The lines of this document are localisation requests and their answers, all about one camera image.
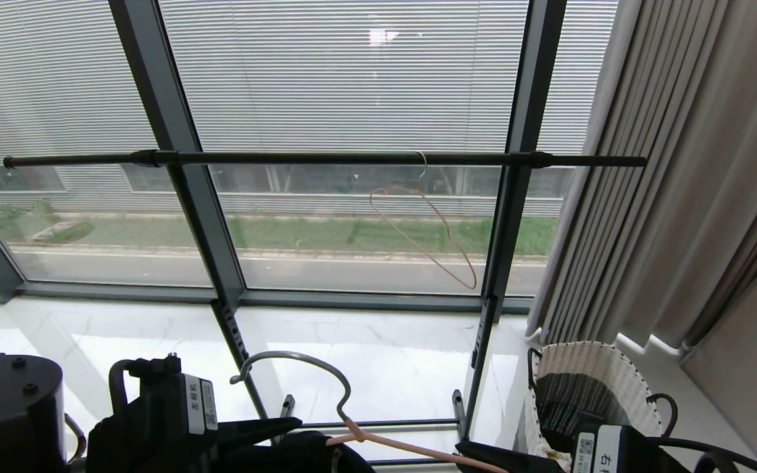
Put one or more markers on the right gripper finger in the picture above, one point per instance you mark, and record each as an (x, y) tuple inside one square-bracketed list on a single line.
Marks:
[(516, 463)]

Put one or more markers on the black garment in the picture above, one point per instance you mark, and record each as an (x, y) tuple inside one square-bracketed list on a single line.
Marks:
[(299, 456)]

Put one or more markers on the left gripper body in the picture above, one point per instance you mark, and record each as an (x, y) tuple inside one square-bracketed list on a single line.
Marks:
[(155, 453)]

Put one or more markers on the black clothes rack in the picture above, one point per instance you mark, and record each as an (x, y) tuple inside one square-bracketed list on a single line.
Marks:
[(286, 158)]

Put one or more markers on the window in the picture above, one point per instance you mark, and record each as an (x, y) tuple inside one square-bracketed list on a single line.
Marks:
[(155, 79)]

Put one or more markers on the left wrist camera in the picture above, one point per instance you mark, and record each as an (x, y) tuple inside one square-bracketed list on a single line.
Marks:
[(175, 401)]

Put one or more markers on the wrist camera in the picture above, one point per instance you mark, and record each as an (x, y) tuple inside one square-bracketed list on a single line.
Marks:
[(175, 401), (615, 453)]

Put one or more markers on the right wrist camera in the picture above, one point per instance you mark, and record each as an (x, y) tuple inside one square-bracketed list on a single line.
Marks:
[(615, 453)]

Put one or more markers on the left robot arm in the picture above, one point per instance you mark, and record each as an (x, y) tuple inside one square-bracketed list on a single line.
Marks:
[(4, 414)]

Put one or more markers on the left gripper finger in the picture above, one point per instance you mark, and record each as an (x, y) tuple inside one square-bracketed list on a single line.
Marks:
[(247, 432)]

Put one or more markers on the pink clothes hanger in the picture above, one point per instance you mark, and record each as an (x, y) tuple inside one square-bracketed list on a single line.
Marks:
[(425, 165), (356, 430)]

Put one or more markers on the white laundry basket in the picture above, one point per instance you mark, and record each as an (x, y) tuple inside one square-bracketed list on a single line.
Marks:
[(589, 368)]

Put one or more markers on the beige curtain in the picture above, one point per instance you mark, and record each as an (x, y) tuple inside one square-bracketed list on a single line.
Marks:
[(681, 164)]

